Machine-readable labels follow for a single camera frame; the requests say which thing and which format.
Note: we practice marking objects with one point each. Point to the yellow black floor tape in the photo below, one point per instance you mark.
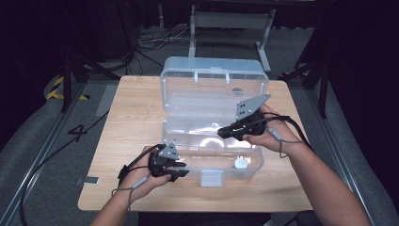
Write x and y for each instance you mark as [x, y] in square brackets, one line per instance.
[53, 93]

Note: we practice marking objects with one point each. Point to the person's right hand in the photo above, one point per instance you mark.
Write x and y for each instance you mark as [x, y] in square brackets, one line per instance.
[276, 138]

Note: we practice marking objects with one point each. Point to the person's left hand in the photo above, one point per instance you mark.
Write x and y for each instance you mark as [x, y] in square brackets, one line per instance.
[139, 185]

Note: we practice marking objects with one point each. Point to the person's dark clothing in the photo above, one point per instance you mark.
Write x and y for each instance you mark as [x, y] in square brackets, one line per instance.
[204, 219]

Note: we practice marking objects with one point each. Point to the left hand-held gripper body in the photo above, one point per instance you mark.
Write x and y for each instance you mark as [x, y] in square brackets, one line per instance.
[161, 164]

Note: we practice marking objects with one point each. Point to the aluminium floor rail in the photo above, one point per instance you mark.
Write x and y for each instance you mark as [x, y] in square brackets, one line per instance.
[55, 132]

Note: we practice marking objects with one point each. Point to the grey metal desk frame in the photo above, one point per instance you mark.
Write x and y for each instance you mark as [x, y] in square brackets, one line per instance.
[232, 20]

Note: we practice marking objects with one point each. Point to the small white-capped bottle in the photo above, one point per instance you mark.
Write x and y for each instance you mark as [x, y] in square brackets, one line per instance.
[240, 163]

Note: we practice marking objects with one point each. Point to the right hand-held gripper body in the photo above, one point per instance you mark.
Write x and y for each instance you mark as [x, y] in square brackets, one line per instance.
[251, 125]

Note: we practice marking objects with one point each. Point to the clear plastic storage box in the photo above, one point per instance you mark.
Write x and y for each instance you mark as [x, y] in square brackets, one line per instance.
[200, 103]

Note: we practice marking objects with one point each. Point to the grey tape piece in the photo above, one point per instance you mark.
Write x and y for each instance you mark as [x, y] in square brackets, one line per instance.
[87, 180]

